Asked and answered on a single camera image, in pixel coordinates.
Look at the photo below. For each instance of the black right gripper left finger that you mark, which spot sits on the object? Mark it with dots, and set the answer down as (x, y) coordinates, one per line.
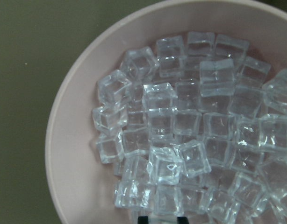
(143, 220)

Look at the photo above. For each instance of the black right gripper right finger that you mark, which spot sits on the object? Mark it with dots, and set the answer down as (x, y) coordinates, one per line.
(182, 220)

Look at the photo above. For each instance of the pile of ice cubes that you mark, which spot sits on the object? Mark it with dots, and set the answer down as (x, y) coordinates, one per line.
(194, 128)

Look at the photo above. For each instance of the pink bowl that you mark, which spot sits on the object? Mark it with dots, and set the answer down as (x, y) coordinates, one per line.
(80, 186)

